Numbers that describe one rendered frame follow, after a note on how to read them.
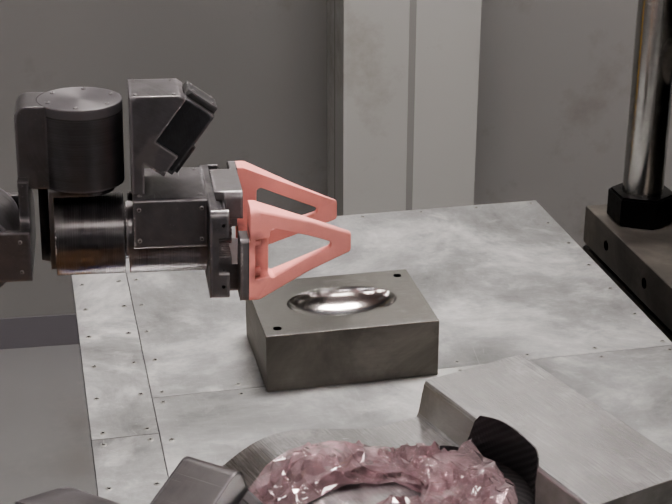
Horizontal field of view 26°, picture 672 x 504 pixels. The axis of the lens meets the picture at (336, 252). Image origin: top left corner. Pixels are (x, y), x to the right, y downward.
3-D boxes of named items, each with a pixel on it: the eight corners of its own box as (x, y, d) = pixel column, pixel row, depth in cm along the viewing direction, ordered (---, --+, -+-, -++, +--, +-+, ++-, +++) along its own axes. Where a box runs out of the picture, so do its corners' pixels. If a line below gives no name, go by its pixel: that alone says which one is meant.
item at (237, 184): (333, 155, 108) (206, 159, 107) (348, 188, 102) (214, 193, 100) (330, 240, 111) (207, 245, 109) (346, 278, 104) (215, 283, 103)
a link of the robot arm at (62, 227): (137, 164, 104) (38, 166, 102) (140, 191, 98) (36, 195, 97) (140, 253, 106) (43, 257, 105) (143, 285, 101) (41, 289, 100)
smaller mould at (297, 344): (267, 392, 164) (265, 336, 161) (246, 335, 177) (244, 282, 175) (438, 375, 168) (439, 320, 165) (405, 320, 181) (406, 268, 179)
